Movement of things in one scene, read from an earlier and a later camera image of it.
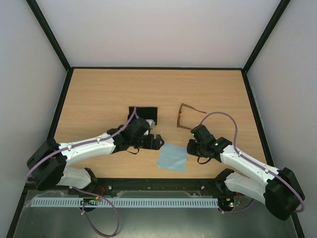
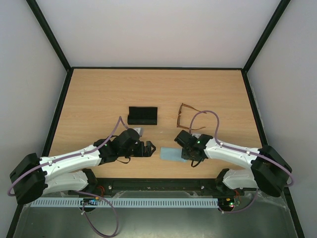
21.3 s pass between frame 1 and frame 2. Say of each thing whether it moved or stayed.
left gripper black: moved
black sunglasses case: stayed
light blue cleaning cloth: moved
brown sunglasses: stayed
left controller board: stayed
